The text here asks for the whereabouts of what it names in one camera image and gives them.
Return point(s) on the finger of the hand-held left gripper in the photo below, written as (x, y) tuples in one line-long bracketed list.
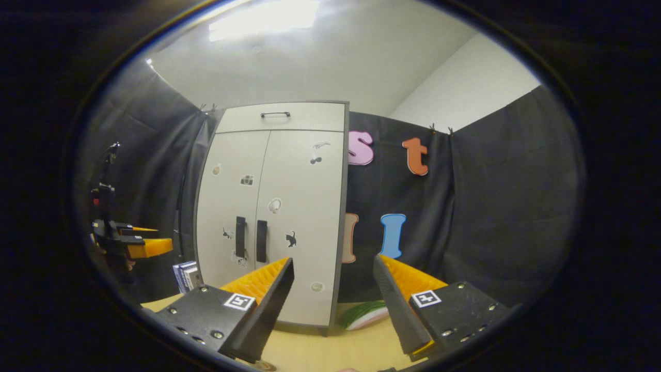
[(137, 230), (152, 248)]

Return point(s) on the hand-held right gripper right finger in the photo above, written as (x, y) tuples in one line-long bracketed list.
[(396, 305)]

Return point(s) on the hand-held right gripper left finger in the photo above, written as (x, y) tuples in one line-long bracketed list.
[(268, 302)]

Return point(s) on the round brown coaster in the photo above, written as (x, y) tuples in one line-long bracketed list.
[(266, 366)]

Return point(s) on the white cabinet door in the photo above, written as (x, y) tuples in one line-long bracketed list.
[(304, 206), (232, 181)]

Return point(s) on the white cabinet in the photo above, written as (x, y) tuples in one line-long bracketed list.
[(268, 206)]

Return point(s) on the white cabinet drawer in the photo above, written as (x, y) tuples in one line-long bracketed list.
[(310, 118)]

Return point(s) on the toy watermelon slice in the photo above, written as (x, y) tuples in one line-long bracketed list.
[(364, 315)]

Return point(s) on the black backdrop cloth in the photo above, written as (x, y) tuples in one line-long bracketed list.
[(490, 196)]

